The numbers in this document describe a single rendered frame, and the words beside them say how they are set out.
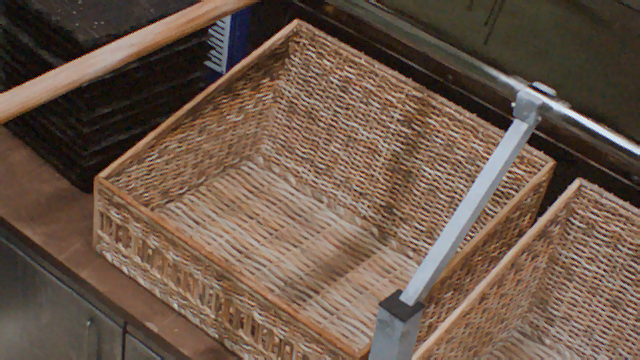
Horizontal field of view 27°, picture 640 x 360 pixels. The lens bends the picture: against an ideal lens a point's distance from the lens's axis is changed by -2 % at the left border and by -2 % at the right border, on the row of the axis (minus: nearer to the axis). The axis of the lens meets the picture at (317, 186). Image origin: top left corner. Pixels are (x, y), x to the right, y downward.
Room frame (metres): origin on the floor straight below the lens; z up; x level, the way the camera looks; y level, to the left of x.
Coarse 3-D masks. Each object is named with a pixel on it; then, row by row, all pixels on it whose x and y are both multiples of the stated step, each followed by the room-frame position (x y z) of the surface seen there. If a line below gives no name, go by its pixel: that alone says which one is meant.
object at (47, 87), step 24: (216, 0) 1.47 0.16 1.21; (240, 0) 1.49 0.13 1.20; (168, 24) 1.40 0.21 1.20; (192, 24) 1.42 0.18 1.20; (120, 48) 1.33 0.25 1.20; (144, 48) 1.35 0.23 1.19; (48, 72) 1.26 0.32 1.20; (72, 72) 1.27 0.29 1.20; (96, 72) 1.29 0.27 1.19; (0, 96) 1.20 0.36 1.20; (24, 96) 1.21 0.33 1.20; (48, 96) 1.23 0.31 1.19; (0, 120) 1.17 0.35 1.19
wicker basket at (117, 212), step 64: (256, 64) 1.98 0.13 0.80; (320, 64) 2.01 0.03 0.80; (192, 128) 1.86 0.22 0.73; (256, 128) 2.00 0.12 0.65; (320, 128) 1.96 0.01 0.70; (384, 128) 1.91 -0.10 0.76; (448, 128) 1.85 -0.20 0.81; (128, 192) 1.74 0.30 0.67; (192, 192) 1.87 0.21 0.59; (256, 192) 1.90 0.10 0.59; (320, 192) 1.92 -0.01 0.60; (384, 192) 1.86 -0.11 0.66; (512, 192) 1.76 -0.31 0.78; (128, 256) 1.64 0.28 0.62; (192, 256) 1.55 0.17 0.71; (256, 256) 1.73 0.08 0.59; (320, 256) 1.75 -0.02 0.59; (384, 256) 1.78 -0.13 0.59; (192, 320) 1.55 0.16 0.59; (256, 320) 1.48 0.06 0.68; (320, 320) 1.59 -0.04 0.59
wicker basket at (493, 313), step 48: (576, 192) 1.70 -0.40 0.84; (528, 240) 1.59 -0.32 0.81; (576, 240) 1.68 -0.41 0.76; (624, 240) 1.64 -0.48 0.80; (480, 288) 1.50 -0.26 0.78; (528, 288) 1.64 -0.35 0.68; (624, 288) 1.61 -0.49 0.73; (432, 336) 1.41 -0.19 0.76; (480, 336) 1.53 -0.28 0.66; (528, 336) 1.63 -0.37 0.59; (576, 336) 1.61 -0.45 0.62; (624, 336) 1.58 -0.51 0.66
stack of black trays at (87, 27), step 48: (0, 0) 2.01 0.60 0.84; (48, 0) 1.97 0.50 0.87; (96, 0) 1.99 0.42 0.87; (144, 0) 2.02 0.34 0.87; (192, 0) 2.04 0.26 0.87; (0, 48) 2.00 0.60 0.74; (48, 48) 1.91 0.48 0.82; (96, 48) 1.83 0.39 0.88; (192, 48) 2.01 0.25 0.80; (96, 96) 1.85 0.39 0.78; (144, 96) 1.92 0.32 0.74; (192, 96) 2.01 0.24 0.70; (48, 144) 1.90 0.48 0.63; (96, 144) 1.85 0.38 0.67
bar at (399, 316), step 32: (352, 0) 1.58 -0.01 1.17; (416, 32) 1.52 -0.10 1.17; (448, 64) 1.49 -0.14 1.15; (480, 64) 1.47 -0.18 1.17; (512, 96) 1.43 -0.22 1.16; (544, 96) 1.41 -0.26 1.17; (512, 128) 1.40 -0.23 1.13; (576, 128) 1.37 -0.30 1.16; (608, 128) 1.36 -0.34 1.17; (512, 160) 1.39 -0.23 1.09; (480, 192) 1.34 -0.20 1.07; (448, 224) 1.32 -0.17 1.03; (448, 256) 1.30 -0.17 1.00; (416, 288) 1.26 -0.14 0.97; (384, 320) 1.23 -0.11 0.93; (416, 320) 1.24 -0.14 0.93; (384, 352) 1.23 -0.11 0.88
